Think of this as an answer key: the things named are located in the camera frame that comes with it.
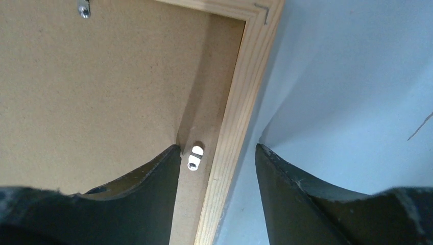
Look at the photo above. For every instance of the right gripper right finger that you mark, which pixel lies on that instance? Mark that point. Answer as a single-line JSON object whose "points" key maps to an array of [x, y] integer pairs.
{"points": [[300, 208]]}

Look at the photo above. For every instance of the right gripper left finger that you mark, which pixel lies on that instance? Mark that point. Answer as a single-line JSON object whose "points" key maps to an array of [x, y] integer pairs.
{"points": [[136, 208]]}

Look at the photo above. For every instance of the orange wooden picture frame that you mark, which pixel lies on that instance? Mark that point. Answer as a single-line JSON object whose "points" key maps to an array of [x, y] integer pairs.
{"points": [[261, 21]]}

